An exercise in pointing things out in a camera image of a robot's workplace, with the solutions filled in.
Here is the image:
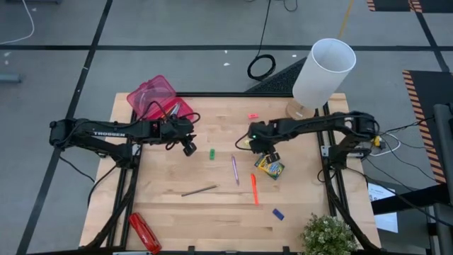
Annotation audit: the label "black hazard striped floor mat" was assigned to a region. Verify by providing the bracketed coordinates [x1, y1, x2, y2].
[366, 0, 453, 14]
[402, 69, 453, 185]

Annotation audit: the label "pink plastic pencil case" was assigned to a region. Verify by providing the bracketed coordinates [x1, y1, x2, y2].
[126, 74, 195, 123]

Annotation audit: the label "grey metal post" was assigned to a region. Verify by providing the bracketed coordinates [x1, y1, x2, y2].
[433, 103, 453, 255]

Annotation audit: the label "white paper sheet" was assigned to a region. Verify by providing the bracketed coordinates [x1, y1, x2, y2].
[367, 182, 399, 234]

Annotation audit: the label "white shade table lamp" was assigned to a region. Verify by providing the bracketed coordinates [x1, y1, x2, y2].
[285, 38, 357, 125]

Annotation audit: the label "yellow green crayon box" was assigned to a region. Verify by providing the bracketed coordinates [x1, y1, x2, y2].
[254, 154, 285, 181]

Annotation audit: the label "black coiled floor cable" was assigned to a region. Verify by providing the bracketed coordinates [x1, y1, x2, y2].
[246, 0, 277, 82]

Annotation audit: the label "small potted green plant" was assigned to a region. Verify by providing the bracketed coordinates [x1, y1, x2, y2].
[300, 212, 359, 255]

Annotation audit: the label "black metal beam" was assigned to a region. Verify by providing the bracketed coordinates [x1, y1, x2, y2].
[371, 183, 440, 215]

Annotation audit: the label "red stapler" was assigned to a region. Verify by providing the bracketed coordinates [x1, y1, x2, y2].
[127, 212, 163, 255]

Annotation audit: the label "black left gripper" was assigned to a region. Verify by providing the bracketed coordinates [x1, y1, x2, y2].
[157, 116, 197, 157]

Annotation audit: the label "purple pen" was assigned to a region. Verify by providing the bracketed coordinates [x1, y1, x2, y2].
[231, 154, 241, 186]

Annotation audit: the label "grey floor bar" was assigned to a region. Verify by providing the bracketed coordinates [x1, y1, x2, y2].
[0, 73, 22, 84]

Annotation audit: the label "dark grey pencil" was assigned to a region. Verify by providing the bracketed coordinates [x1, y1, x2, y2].
[180, 184, 219, 198]

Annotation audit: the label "white floor cable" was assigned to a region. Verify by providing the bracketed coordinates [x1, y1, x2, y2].
[0, 0, 35, 45]

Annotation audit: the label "red handled scissors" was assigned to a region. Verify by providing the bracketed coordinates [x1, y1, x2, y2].
[166, 102, 182, 120]

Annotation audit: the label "black ribbed floor mat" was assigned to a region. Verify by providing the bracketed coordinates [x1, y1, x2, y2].
[244, 56, 312, 95]

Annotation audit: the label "orange highlighter marker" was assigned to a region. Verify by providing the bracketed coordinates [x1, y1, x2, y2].
[250, 173, 260, 206]

